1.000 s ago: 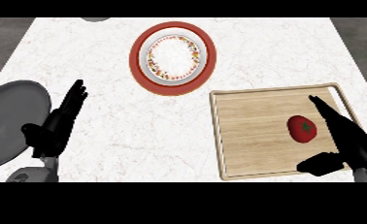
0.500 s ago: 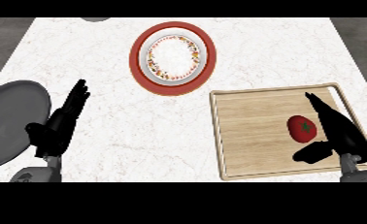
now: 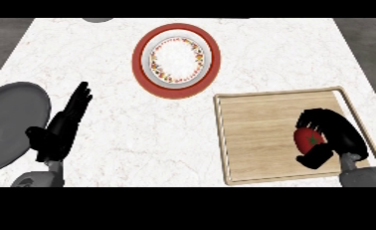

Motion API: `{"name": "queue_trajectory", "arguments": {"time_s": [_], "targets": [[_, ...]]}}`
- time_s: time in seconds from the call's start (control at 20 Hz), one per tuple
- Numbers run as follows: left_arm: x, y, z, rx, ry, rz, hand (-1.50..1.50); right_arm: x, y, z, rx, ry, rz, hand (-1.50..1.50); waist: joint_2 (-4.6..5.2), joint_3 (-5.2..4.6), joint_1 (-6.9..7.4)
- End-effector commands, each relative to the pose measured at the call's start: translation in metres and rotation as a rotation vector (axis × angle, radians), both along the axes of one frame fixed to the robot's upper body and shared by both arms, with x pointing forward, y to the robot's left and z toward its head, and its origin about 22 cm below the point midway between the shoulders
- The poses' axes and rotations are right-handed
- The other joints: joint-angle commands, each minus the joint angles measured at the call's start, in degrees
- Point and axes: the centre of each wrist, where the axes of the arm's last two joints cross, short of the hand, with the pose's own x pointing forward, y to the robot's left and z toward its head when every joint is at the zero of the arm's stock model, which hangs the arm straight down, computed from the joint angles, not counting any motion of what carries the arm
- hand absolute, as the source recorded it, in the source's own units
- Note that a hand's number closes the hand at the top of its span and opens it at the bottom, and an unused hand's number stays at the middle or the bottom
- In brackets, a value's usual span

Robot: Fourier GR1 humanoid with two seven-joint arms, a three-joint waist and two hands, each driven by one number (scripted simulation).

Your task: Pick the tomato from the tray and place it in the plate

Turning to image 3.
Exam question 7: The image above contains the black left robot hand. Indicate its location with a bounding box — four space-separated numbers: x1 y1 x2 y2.
24 81 94 164

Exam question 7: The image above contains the red tomato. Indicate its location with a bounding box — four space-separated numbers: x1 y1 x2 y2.
291 126 325 156

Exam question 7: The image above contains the small grey rounded object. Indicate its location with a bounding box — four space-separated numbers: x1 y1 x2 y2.
80 17 114 24

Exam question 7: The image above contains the white floral-rimmed plate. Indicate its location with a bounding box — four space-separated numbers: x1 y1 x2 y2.
139 35 212 89

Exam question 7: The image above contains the red round placemat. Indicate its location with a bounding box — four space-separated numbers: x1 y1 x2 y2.
131 22 222 101

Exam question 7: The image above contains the pale wooden tray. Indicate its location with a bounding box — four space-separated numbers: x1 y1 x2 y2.
212 86 376 186

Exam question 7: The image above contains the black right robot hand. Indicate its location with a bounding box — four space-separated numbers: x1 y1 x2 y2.
293 108 369 170

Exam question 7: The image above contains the grey round object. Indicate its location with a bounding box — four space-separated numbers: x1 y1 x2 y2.
0 81 52 170

